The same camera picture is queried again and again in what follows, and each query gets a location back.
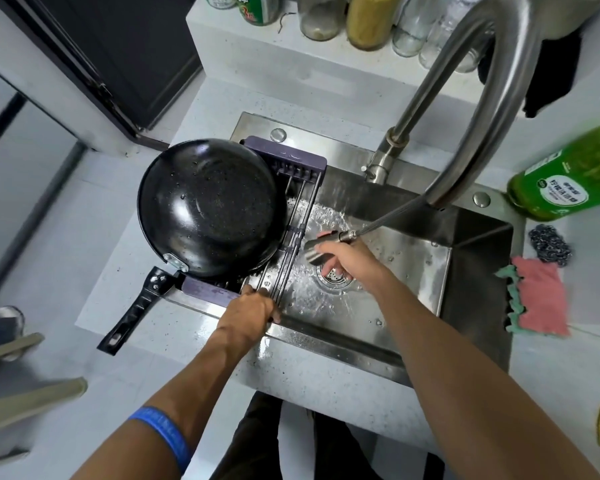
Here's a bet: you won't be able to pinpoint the person's left hand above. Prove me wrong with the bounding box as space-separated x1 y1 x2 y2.
214 285 282 348

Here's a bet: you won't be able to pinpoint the empty glass jar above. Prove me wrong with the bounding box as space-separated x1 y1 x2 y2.
297 0 348 42

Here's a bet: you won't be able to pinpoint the green dish soap bottle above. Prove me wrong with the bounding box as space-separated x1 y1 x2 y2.
506 124 600 222

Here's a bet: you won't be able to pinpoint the round sink drain strainer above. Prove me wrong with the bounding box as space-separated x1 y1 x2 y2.
316 265 356 291

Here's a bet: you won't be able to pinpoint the clear glass bottle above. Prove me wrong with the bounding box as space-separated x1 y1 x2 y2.
419 0 486 74
392 0 443 58

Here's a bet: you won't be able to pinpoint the pink cleaning cloth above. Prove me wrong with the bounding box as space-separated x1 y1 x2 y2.
511 256 571 338

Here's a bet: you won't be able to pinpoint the person's left forearm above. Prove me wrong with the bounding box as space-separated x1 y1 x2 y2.
70 329 261 480

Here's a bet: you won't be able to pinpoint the blue wristband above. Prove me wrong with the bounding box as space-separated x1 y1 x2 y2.
128 406 194 475

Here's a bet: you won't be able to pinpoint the jar of yellow grains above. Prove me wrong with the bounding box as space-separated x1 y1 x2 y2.
346 0 403 51

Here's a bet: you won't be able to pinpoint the black cabinet door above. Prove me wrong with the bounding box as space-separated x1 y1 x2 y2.
0 0 203 145

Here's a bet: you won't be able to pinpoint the person's black trousers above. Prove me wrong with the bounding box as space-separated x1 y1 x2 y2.
210 392 446 480

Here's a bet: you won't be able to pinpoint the person's right hand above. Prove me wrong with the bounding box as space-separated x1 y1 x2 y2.
314 231 397 296

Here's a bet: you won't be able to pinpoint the person's right forearm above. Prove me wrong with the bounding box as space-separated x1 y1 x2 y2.
373 271 600 480

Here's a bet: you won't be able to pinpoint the steel gooseneck faucet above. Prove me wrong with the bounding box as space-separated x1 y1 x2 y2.
362 0 600 209

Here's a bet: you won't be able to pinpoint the braided steel sprayer hose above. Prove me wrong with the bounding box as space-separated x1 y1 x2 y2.
352 194 432 241

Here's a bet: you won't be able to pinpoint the steel pull-out sprayer head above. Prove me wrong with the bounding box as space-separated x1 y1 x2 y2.
302 230 358 267

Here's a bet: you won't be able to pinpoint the black wok pan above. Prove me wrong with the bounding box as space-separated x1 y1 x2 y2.
96 138 289 356

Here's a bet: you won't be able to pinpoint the steel wool scrubber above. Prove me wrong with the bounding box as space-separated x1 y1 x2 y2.
528 224 573 268

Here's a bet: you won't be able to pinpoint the green can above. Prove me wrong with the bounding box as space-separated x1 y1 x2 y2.
236 0 281 26

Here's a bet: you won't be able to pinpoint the green cleaning cloth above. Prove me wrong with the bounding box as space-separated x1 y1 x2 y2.
495 265 528 335

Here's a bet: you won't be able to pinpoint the purple sink drain rack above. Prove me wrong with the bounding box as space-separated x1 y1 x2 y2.
180 136 328 315

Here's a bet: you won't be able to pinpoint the black hanging cloth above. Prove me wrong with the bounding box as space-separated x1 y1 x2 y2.
522 30 583 119

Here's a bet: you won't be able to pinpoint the stainless steel sink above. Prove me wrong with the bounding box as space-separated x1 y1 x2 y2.
172 112 526 388

